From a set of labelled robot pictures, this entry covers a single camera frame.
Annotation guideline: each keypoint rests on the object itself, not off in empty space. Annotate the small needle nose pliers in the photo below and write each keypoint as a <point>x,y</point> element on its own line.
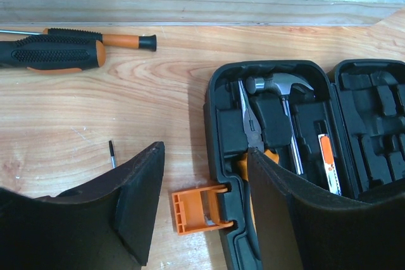
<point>329,164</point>

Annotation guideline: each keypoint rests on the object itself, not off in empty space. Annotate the small orange screwdriver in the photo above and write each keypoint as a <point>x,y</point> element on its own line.
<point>126,41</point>

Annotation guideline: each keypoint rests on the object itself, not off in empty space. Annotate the orange handled pliers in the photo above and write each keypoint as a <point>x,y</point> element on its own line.
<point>253,132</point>

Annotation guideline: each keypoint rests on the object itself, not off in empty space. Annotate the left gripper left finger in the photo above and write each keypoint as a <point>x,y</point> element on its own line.
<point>105,223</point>

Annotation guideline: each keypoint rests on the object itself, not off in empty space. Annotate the steel claw hammer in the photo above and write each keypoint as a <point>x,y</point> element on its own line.
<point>281,84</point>

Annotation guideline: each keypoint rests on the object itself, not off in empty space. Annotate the slim black orange screwdriver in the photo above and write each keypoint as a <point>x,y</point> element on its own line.
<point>112,154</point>

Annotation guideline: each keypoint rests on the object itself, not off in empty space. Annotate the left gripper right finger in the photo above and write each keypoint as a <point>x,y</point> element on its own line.
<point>303,226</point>

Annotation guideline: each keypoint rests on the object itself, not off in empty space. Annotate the black plastic tool case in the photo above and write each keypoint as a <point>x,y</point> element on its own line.
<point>359,105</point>

